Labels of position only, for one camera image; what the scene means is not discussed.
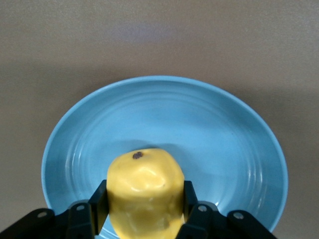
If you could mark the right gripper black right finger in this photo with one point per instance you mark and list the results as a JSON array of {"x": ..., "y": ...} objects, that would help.
[{"x": 199, "y": 221}]

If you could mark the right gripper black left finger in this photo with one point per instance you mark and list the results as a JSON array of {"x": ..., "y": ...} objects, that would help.
[{"x": 79, "y": 219}]

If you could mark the yellow potato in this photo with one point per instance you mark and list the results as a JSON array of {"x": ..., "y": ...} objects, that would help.
[{"x": 144, "y": 194}]

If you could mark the light blue round plate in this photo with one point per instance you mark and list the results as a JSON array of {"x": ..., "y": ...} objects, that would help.
[{"x": 174, "y": 114}]

